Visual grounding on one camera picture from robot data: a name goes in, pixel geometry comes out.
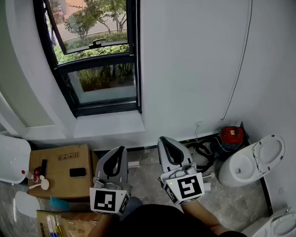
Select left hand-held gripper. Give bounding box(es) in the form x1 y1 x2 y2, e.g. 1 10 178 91
89 146 133 217

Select white toilet with open seat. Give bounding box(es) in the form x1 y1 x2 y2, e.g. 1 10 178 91
240 207 296 237

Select thin black wall cable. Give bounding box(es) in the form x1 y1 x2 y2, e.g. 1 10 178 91
221 0 254 120

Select white oval lid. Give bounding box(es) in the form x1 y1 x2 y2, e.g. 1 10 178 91
14 191 41 218

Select black window frame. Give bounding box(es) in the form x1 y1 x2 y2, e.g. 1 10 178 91
32 0 143 118

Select closed brown cardboard box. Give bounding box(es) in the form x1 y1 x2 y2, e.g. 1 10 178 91
27 143 99 202

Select teal cloth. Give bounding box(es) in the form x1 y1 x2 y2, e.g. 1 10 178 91
49 196 70 211

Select red topped vacuum cleaner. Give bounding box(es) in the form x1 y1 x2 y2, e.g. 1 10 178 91
211 125 245 158

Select person's black shirt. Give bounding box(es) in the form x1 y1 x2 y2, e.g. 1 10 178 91
106 203 247 237

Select black window handle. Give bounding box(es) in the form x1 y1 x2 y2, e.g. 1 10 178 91
88 39 106 49

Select coiled black hose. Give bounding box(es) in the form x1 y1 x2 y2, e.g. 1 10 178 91
186 139 224 172

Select black smartphone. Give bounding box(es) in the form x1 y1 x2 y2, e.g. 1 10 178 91
69 167 87 178

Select person's right forearm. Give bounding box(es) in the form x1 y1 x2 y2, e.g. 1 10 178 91
180 201 237 235

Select person's left forearm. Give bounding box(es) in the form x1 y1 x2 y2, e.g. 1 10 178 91
93 212 114 237

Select white ladle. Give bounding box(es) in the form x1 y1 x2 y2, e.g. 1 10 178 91
28 179 50 191

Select small bottle with red cap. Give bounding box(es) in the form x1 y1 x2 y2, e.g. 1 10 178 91
21 166 45 182

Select white plastic basin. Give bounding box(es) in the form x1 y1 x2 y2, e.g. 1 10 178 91
0 133 32 185

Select black open window sash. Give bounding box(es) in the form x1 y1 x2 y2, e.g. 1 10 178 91
40 0 130 55

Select white toilet with raised lid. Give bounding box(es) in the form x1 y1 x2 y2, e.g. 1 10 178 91
218 134 286 188

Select person's blue jeans leg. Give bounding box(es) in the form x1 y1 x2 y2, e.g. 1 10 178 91
123 196 144 217

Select open brown cardboard box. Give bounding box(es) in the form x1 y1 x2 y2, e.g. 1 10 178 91
36 209 102 237

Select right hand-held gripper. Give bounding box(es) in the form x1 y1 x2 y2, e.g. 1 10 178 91
157 136 206 205

